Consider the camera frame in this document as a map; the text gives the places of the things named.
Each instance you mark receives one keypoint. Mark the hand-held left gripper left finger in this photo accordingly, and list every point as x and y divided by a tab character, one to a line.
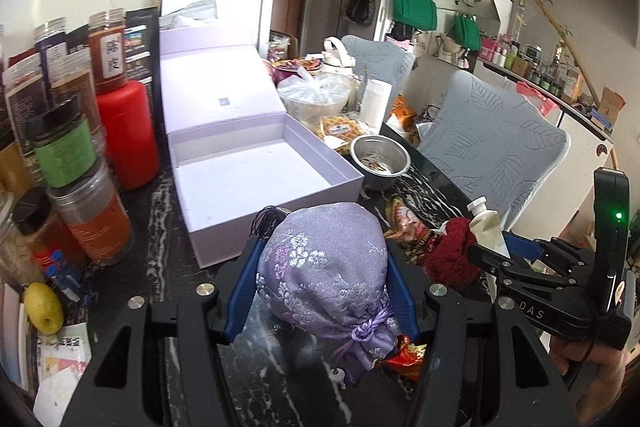
244	292

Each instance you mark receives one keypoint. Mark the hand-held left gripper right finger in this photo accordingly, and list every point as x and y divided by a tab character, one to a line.
402	297

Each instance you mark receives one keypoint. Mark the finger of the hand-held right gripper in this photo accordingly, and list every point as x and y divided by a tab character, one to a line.
500	264
520	244

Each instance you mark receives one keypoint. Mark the white cream tube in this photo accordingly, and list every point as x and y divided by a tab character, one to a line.
487	222

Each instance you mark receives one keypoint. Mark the red fuzzy sock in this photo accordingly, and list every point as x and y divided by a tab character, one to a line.
450	257

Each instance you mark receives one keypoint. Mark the small red packet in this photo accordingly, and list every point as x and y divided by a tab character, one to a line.
410	359

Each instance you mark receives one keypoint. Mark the red gold snack packet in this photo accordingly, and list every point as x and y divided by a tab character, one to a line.
410	219

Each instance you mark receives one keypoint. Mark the lavender gift box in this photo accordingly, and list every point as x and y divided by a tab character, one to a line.
250	177

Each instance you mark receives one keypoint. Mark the person's right hand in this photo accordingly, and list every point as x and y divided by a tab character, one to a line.
605	372

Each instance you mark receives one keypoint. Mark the grey leaf-pattern chair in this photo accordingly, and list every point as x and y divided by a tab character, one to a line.
495	142
380	57

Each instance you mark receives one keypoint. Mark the steel bowl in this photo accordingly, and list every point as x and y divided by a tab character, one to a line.
380	159

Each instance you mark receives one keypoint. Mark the cardboard box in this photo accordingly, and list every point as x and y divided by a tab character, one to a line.
611	107

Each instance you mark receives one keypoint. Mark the clear jar orange label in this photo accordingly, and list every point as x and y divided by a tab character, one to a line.
95	217

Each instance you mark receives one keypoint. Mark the row of small bottles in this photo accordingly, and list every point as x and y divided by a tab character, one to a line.
540	72

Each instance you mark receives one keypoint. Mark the waffle cookie packet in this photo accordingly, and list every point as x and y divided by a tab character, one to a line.
340	132

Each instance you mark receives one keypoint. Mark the orange snack bag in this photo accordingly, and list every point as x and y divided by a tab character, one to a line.
402	112

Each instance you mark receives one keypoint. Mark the blue cap small bottles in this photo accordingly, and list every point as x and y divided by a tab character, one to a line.
62	274

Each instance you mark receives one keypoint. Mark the paper leaflets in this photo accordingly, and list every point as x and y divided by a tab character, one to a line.
62	357

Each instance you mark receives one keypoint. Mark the white paper roll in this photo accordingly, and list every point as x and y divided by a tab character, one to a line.
376	104

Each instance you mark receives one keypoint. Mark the red canister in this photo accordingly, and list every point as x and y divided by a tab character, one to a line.
127	132

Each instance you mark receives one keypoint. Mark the clear plastic food bag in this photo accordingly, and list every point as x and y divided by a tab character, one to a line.
312	94

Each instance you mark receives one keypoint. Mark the small black lid jar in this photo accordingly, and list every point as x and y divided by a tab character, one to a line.
32	217

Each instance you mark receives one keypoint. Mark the green label jar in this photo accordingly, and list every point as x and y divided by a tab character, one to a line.
62	147

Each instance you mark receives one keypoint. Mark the bamboo stalk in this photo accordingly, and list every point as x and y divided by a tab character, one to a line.
545	7

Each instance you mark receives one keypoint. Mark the white water jug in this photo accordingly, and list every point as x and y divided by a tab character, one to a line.
339	54

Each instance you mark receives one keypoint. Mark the green tote bag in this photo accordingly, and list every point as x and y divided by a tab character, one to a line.
415	9

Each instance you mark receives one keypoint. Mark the black carton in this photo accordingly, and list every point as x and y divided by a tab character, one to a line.
142	42

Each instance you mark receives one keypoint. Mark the clear jar brown contents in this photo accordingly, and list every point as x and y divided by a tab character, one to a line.
80	74

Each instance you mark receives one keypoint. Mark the brown jar white label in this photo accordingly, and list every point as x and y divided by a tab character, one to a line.
107	52

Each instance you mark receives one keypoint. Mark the clear jar dark label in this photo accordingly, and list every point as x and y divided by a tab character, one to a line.
22	102

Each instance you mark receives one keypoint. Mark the brown door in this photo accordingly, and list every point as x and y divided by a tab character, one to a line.
290	2

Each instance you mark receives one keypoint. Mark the clear jar purple label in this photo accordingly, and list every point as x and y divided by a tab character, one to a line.
50	42

